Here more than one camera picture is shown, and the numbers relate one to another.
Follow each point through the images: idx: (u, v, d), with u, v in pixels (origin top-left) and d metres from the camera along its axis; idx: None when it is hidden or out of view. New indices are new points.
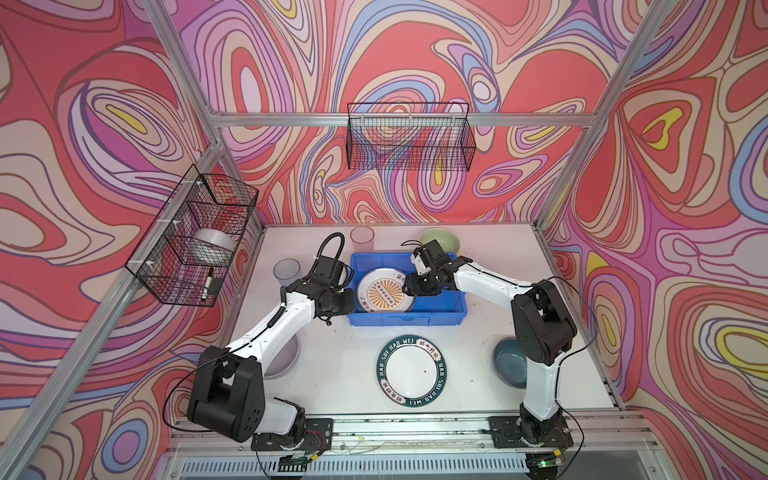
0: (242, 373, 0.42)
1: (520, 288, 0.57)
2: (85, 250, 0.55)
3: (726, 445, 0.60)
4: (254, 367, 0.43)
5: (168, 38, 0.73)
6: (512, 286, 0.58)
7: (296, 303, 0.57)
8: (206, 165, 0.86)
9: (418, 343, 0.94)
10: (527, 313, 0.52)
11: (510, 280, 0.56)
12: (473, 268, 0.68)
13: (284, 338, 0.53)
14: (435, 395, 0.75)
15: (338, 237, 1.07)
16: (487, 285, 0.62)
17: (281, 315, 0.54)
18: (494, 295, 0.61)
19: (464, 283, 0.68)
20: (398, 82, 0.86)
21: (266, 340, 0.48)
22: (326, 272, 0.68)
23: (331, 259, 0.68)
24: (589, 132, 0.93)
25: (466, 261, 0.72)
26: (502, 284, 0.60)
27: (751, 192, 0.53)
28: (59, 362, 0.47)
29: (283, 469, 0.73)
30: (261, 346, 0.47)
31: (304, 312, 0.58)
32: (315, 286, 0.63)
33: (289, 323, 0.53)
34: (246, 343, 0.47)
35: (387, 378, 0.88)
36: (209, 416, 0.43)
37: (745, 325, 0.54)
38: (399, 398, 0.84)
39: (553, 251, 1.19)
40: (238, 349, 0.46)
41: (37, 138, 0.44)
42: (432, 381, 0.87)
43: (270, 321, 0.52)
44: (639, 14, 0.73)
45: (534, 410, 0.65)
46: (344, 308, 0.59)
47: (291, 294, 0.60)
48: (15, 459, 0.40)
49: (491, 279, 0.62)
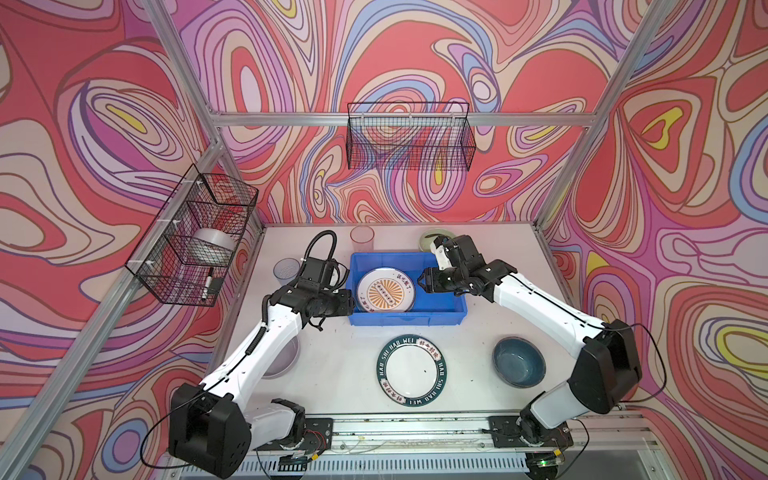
0: (217, 414, 0.39)
1: (588, 328, 0.47)
2: (86, 250, 0.55)
3: (726, 445, 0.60)
4: (231, 409, 0.40)
5: (168, 38, 0.73)
6: (578, 324, 0.48)
7: (278, 321, 0.52)
8: (206, 165, 0.86)
9: (418, 343, 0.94)
10: (601, 361, 0.42)
11: (575, 314, 0.50)
12: (523, 287, 0.56)
13: (263, 365, 0.48)
14: (435, 394, 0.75)
15: (329, 236, 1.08)
16: (542, 311, 0.51)
17: (262, 337, 0.50)
18: (549, 324, 0.51)
19: (507, 301, 0.57)
20: (398, 82, 0.86)
21: (245, 372, 0.45)
22: (314, 277, 0.63)
23: (319, 262, 0.62)
24: (589, 132, 0.93)
25: (508, 273, 0.60)
26: (563, 317, 0.49)
27: (750, 191, 0.53)
28: (59, 362, 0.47)
29: (283, 469, 0.73)
30: (239, 380, 0.44)
31: (287, 330, 0.53)
32: (303, 293, 0.58)
33: (270, 346, 0.49)
34: (223, 378, 0.43)
35: (387, 378, 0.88)
36: (190, 457, 0.41)
37: (745, 325, 0.54)
38: (398, 398, 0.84)
39: (553, 251, 1.19)
40: (213, 386, 0.42)
41: (37, 138, 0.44)
42: (432, 381, 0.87)
43: (248, 348, 0.48)
44: (639, 13, 0.73)
45: (542, 417, 0.64)
46: (337, 310, 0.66)
47: (273, 308, 0.55)
48: (15, 459, 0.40)
49: (547, 307, 0.52)
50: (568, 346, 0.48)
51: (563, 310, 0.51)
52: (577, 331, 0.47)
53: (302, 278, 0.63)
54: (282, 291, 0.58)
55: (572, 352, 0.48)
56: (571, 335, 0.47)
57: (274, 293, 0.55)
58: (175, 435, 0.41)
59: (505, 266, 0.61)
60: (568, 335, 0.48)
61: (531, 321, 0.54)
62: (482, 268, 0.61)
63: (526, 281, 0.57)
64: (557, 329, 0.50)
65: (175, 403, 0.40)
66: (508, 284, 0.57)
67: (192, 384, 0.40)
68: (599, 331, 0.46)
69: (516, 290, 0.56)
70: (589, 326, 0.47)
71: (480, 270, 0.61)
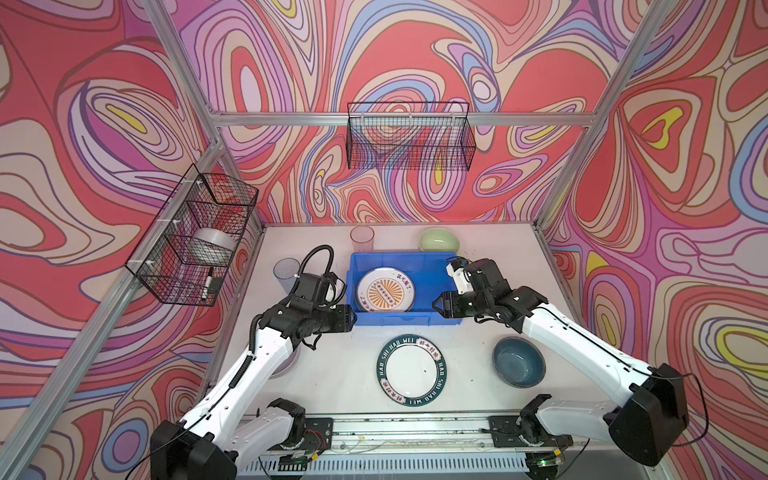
0: (197, 455, 0.38)
1: (635, 374, 0.43)
2: (86, 250, 0.55)
3: (727, 445, 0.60)
4: (211, 449, 0.38)
5: (168, 38, 0.73)
6: (622, 368, 0.44)
7: (265, 348, 0.50)
8: (206, 165, 0.86)
9: (418, 343, 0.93)
10: (651, 414, 0.39)
11: (617, 355, 0.46)
12: (558, 322, 0.52)
13: (248, 397, 0.46)
14: (435, 394, 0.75)
15: (326, 251, 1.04)
16: (580, 350, 0.48)
17: (247, 367, 0.47)
18: (590, 365, 0.47)
19: (536, 333, 0.54)
20: (398, 82, 0.86)
21: (227, 407, 0.43)
22: (308, 295, 0.60)
23: (313, 280, 0.60)
24: (589, 132, 0.93)
25: (538, 303, 0.56)
26: (605, 360, 0.46)
27: (751, 191, 0.53)
28: (59, 361, 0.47)
29: (283, 468, 0.73)
30: (221, 416, 0.42)
31: (275, 357, 0.50)
32: (294, 313, 0.56)
33: (255, 377, 0.47)
34: (203, 415, 0.42)
35: (387, 378, 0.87)
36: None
37: (745, 325, 0.54)
38: (398, 397, 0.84)
39: (553, 251, 1.19)
40: (194, 424, 0.41)
41: (37, 137, 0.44)
42: (432, 381, 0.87)
43: (233, 381, 0.46)
44: (640, 13, 0.72)
45: (547, 424, 0.63)
46: (335, 327, 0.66)
47: (264, 332, 0.52)
48: (15, 459, 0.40)
49: (586, 347, 0.48)
50: (611, 391, 0.45)
51: (603, 351, 0.47)
52: (622, 376, 0.43)
53: (295, 296, 0.61)
54: (273, 310, 0.56)
55: (616, 398, 0.44)
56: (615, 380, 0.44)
57: (265, 314, 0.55)
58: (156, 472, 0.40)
59: (533, 294, 0.58)
60: (611, 381, 0.44)
61: (567, 358, 0.51)
62: (508, 296, 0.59)
63: (560, 314, 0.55)
64: (599, 372, 0.46)
65: (155, 442, 0.39)
66: (540, 317, 0.54)
67: (172, 421, 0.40)
68: (646, 377, 0.43)
69: (550, 324, 0.52)
70: (635, 371, 0.44)
71: (506, 298, 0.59)
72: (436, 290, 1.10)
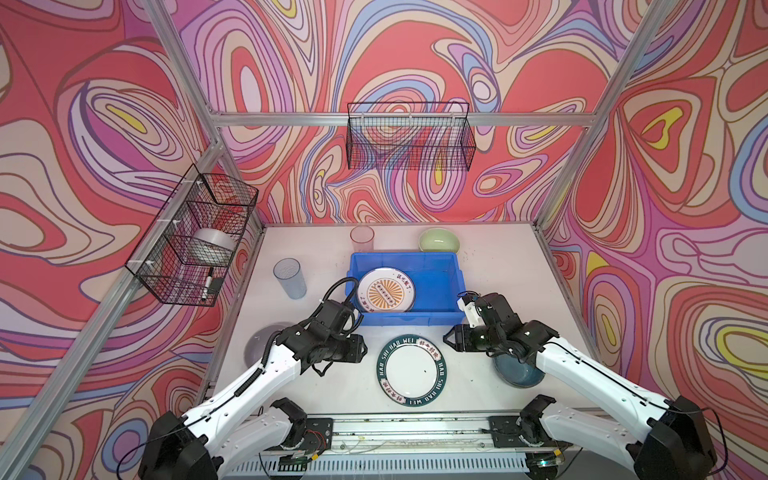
0: (186, 456, 0.39)
1: (651, 407, 0.44)
2: (86, 250, 0.55)
3: (727, 446, 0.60)
4: (201, 453, 0.39)
5: (168, 37, 0.73)
6: (639, 402, 0.44)
7: (276, 365, 0.52)
8: (206, 165, 0.86)
9: (418, 343, 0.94)
10: (671, 449, 0.39)
11: (631, 388, 0.47)
12: (570, 356, 0.53)
13: (250, 409, 0.48)
14: (435, 394, 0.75)
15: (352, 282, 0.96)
16: (595, 385, 0.48)
17: (255, 379, 0.49)
18: (607, 400, 0.47)
19: (548, 367, 0.55)
20: (398, 82, 0.86)
21: (226, 414, 0.44)
22: (328, 322, 0.62)
23: (335, 308, 0.62)
24: (589, 132, 0.93)
25: (549, 338, 0.57)
26: (621, 393, 0.46)
27: (750, 191, 0.53)
28: (59, 362, 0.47)
29: (283, 469, 0.73)
30: (218, 422, 0.43)
31: (284, 375, 0.52)
32: (311, 338, 0.58)
33: (260, 390, 0.48)
34: (204, 416, 0.43)
35: (387, 378, 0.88)
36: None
37: (745, 325, 0.54)
38: (398, 397, 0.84)
39: (553, 251, 1.19)
40: (193, 423, 0.42)
41: (37, 138, 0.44)
42: (432, 382, 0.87)
43: (238, 389, 0.47)
44: (639, 13, 0.73)
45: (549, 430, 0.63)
46: (346, 356, 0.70)
47: (277, 349, 0.54)
48: (15, 459, 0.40)
49: (601, 381, 0.48)
50: (629, 425, 0.45)
51: (618, 385, 0.47)
52: (640, 411, 0.43)
53: (315, 320, 0.63)
54: (292, 329, 0.58)
55: (635, 432, 0.44)
56: (634, 415, 0.44)
57: (283, 332, 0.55)
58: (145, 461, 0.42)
59: (545, 329, 0.59)
60: (630, 415, 0.44)
61: (582, 391, 0.51)
62: (520, 331, 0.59)
63: (571, 348, 0.55)
64: (616, 406, 0.46)
65: (154, 432, 0.41)
66: (553, 352, 0.55)
67: (174, 414, 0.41)
68: (663, 411, 0.43)
69: (562, 359, 0.53)
70: (652, 406, 0.44)
71: (518, 333, 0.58)
72: (436, 290, 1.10)
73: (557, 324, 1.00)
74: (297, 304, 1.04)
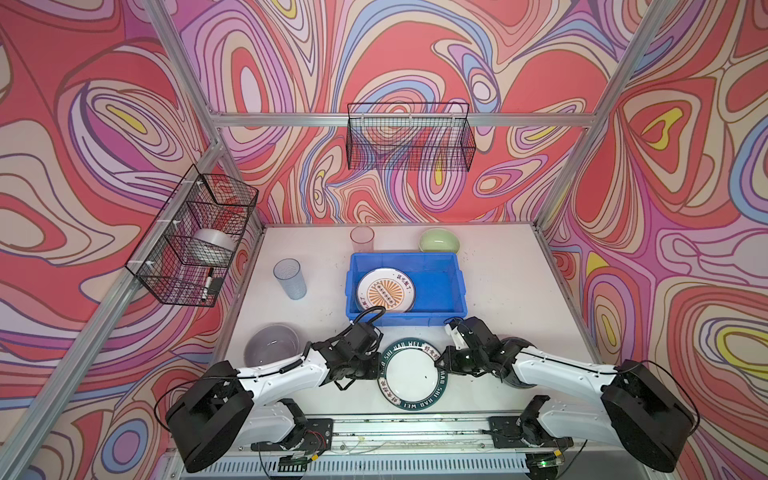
0: (233, 405, 0.42)
1: (603, 376, 0.48)
2: (86, 250, 0.55)
3: (729, 447, 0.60)
4: (245, 403, 0.43)
5: (168, 38, 0.73)
6: (593, 376, 0.49)
7: (312, 363, 0.58)
8: (206, 165, 0.86)
9: (423, 347, 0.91)
10: (625, 408, 0.43)
11: (586, 367, 0.52)
12: (536, 357, 0.59)
13: (283, 389, 0.52)
14: (431, 402, 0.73)
15: (388, 303, 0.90)
16: (560, 374, 0.53)
17: (296, 366, 0.55)
18: (573, 386, 0.51)
19: (525, 374, 0.60)
20: (398, 82, 0.86)
21: (270, 383, 0.49)
22: (353, 343, 0.67)
23: (364, 331, 0.67)
24: (589, 132, 0.93)
25: (520, 350, 0.64)
26: (578, 373, 0.51)
27: (750, 191, 0.53)
28: (59, 362, 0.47)
29: (283, 469, 0.73)
30: (263, 386, 0.47)
31: (314, 375, 0.57)
32: (337, 356, 0.63)
33: (297, 378, 0.54)
34: (253, 377, 0.48)
35: (385, 379, 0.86)
36: (175, 432, 0.43)
37: (744, 325, 0.54)
38: (394, 398, 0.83)
39: (553, 251, 1.19)
40: (244, 378, 0.47)
41: (37, 138, 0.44)
42: (431, 389, 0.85)
43: (283, 368, 0.53)
44: (639, 14, 0.73)
45: (546, 424, 0.63)
46: (367, 372, 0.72)
47: (313, 352, 0.60)
48: (15, 459, 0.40)
49: (562, 369, 0.54)
50: (594, 400, 0.48)
51: (577, 368, 0.52)
52: (594, 382, 0.48)
53: (342, 340, 0.69)
54: (325, 341, 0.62)
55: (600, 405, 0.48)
56: (590, 388, 0.48)
57: (317, 342, 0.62)
58: (185, 399, 0.45)
59: (517, 343, 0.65)
60: (588, 389, 0.48)
61: (557, 386, 0.55)
62: (499, 351, 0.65)
63: (537, 351, 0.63)
64: (578, 386, 0.50)
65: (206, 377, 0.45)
66: (523, 359, 0.61)
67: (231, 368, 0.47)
68: (613, 376, 0.47)
69: (531, 362, 0.59)
70: (603, 374, 0.49)
71: (498, 355, 0.66)
72: (436, 289, 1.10)
73: (557, 324, 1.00)
74: (297, 304, 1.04)
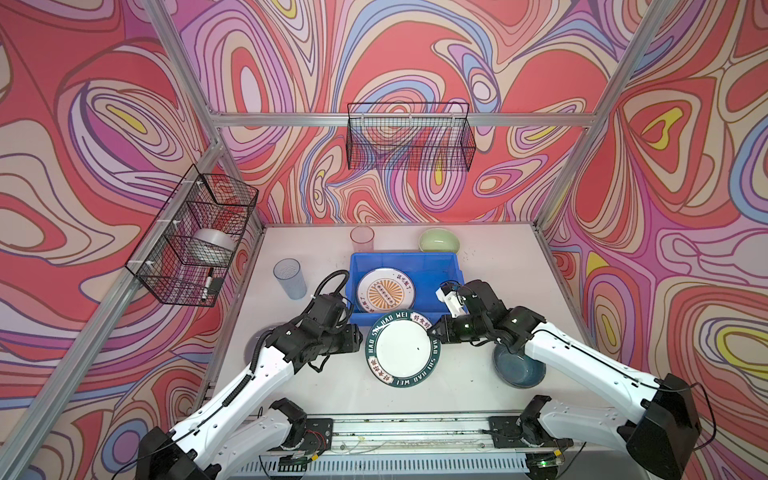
0: (176, 471, 0.38)
1: (643, 388, 0.43)
2: (85, 250, 0.55)
3: (728, 447, 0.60)
4: (192, 468, 0.38)
5: (167, 37, 0.73)
6: (630, 384, 0.44)
7: (266, 369, 0.50)
8: (206, 165, 0.86)
9: (412, 317, 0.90)
10: (665, 429, 0.39)
11: (620, 369, 0.46)
12: (560, 341, 0.52)
13: (238, 419, 0.46)
14: (425, 375, 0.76)
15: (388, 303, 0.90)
16: (586, 369, 0.47)
17: (245, 385, 0.47)
18: (598, 384, 0.47)
19: (537, 355, 0.54)
20: (398, 82, 0.86)
21: (216, 426, 0.43)
22: (319, 318, 0.59)
23: (328, 303, 0.59)
24: (589, 132, 0.93)
25: (537, 325, 0.55)
26: (613, 377, 0.45)
27: (750, 191, 0.53)
28: (59, 361, 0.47)
29: (283, 469, 0.73)
30: (208, 434, 0.42)
31: (275, 379, 0.50)
32: (302, 336, 0.55)
33: (250, 399, 0.47)
34: (192, 430, 0.42)
35: (376, 357, 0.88)
36: None
37: (744, 324, 0.54)
38: (386, 377, 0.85)
39: (553, 251, 1.19)
40: (181, 438, 0.41)
41: (37, 138, 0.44)
42: (424, 362, 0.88)
43: (227, 398, 0.46)
44: (640, 13, 0.72)
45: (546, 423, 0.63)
46: (341, 347, 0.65)
47: (268, 350, 0.52)
48: (16, 458, 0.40)
49: (591, 363, 0.48)
50: (620, 407, 0.45)
51: (609, 368, 0.46)
52: (632, 393, 0.43)
53: (307, 316, 0.60)
54: (283, 327, 0.56)
55: (629, 415, 0.44)
56: (627, 398, 0.43)
57: (273, 332, 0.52)
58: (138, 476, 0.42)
59: (532, 316, 0.57)
60: (622, 398, 0.44)
61: (570, 375, 0.51)
62: (506, 319, 0.58)
63: (560, 333, 0.53)
64: (605, 388, 0.46)
65: (141, 448, 0.40)
66: (542, 339, 0.53)
67: (161, 428, 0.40)
68: (656, 392, 0.43)
69: (552, 345, 0.52)
70: (645, 387, 0.43)
71: (504, 322, 0.58)
72: (437, 290, 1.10)
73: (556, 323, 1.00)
74: (297, 304, 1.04)
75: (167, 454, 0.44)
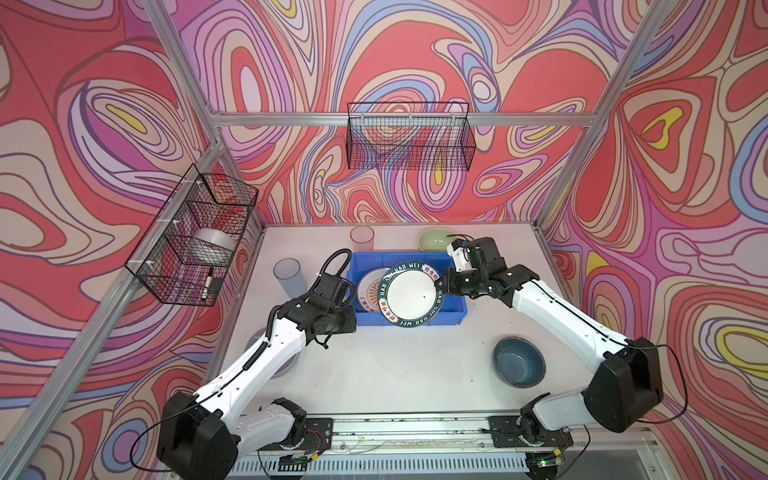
0: (205, 430, 0.39)
1: (611, 343, 0.45)
2: (85, 251, 0.55)
3: (726, 445, 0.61)
4: (219, 425, 0.39)
5: (167, 37, 0.73)
6: (600, 339, 0.46)
7: (281, 337, 0.51)
8: (206, 165, 0.86)
9: (423, 268, 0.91)
10: (620, 380, 0.41)
11: (596, 326, 0.48)
12: (545, 294, 0.55)
13: (258, 383, 0.47)
14: (427, 319, 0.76)
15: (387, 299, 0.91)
16: (562, 321, 0.50)
17: (262, 352, 0.49)
18: (568, 335, 0.50)
19: (523, 308, 0.57)
20: (398, 82, 0.86)
21: (238, 388, 0.44)
22: (327, 293, 0.62)
23: (333, 279, 0.62)
24: (589, 131, 0.93)
25: (530, 279, 0.58)
26: (584, 329, 0.48)
27: (750, 191, 0.53)
28: (59, 362, 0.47)
29: (283, 468, 0.73)
30: (231, 396, 0.43)
31: (289, 347, 0.52)
32: (312, 308, 0.57)
33: (268, 366, 0.48)
34: (215, 392, 0.43)
35: (386, 299, 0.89)
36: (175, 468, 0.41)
37: (744, 324, 0.54)
38: (393, 317, 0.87)
39: (553, 251, 1.19)
40: (205, 400, 0.42)
41: (37, 138, 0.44)
42: (428, 308, 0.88)
43: (247, 363, 0.47)
44: (640, 13, 0.72)
45: (540, 413, 0.64)
46: (343, 327, 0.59)
47: (280, 321, 0.54)
48: (16, 458, 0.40)
49: (569, 316, 0.50)
50: (585, 358, 0.47)
51: (585, 323, 0.49)
52: (598, 345, 0.45)
53: (314, 293, 0.62)
54: (293, 301, 0.58)
55: (589, 365, 0.47)
56: (592, 350, 0.46)
57: (283, 304, 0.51)
58: (163, 442, 0.42)
59: (527, 272, 0.60)
60: (587, 349, 0.46)
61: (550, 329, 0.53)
62: (502, 272, 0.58)
63: (549, 288, 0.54)
64: (575, 339, 0.48)
65: (166, 412, 0.41)
66: (528, 290, 0.56)
67: (184, 393, 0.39)
68: (622, 348, 0.45)
69: (536, 297, 0.55)
70: (612, 342, 0.45)
71: (499, 274, 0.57)
72: None
73: None
74: None
75: (189, 420, 0.45)
